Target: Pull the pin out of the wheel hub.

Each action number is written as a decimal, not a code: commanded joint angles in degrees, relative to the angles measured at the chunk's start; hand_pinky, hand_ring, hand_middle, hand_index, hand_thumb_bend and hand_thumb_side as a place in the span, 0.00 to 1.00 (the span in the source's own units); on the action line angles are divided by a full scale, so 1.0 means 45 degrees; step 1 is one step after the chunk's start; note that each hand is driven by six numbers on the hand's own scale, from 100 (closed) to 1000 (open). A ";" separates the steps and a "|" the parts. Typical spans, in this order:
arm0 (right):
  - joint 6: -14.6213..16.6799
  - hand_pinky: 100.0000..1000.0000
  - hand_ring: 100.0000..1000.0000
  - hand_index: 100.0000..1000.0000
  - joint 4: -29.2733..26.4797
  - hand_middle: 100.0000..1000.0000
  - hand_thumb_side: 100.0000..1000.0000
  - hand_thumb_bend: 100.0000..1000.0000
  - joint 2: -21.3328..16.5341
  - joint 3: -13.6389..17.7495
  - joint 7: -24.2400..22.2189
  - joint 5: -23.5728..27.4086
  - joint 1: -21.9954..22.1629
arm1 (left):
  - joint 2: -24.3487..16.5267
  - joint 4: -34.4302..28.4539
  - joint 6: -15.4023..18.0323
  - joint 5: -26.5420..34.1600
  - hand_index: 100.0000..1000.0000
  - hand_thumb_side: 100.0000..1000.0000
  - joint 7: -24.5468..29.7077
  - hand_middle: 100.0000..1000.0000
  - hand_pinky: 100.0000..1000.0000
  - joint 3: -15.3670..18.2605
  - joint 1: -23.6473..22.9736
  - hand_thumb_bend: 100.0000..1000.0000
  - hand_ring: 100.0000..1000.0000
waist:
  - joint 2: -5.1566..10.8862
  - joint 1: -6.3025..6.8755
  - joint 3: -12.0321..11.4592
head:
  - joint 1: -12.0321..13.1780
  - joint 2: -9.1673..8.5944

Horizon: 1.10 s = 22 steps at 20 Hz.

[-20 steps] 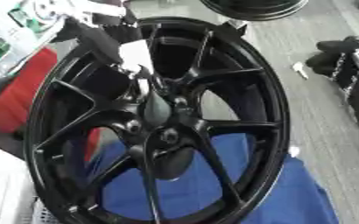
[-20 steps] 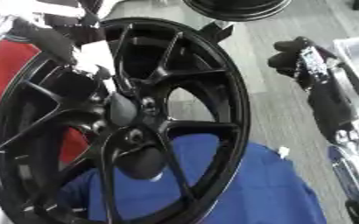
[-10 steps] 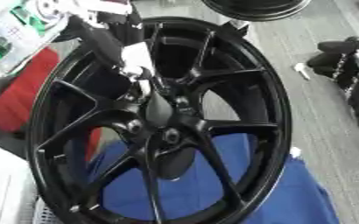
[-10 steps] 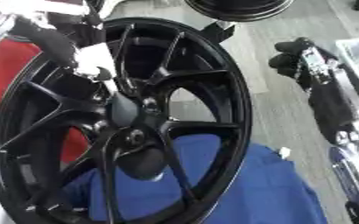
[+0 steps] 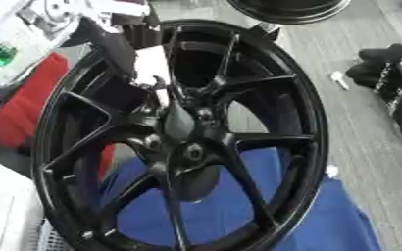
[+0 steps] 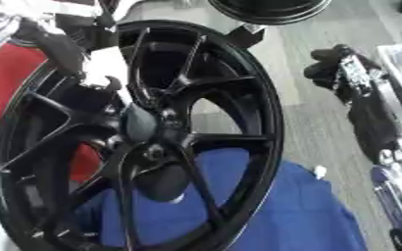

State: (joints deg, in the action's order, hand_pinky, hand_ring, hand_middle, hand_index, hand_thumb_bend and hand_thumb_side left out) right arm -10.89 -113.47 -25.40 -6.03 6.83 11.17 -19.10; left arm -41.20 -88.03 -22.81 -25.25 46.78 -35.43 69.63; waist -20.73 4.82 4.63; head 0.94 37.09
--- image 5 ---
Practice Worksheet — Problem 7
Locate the white mesh basket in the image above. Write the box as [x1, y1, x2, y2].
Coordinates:
[36, 218, 77, 251]

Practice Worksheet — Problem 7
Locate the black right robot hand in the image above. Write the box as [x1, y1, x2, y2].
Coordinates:
[345, 42, 402, 160]

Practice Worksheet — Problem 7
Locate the black spoked wheel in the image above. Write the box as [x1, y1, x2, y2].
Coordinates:
[29, 19, 331, 251]

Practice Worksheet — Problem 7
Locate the white box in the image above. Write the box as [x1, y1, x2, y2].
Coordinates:
[0, 153, 47, 251]

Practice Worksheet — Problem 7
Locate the black round wheel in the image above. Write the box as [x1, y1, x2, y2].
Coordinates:
[225, 0, 354, 25]

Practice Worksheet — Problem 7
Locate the white pin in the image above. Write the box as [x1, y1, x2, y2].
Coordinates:
[329, 70, 352, 91]
[325, 165, 342, 179]

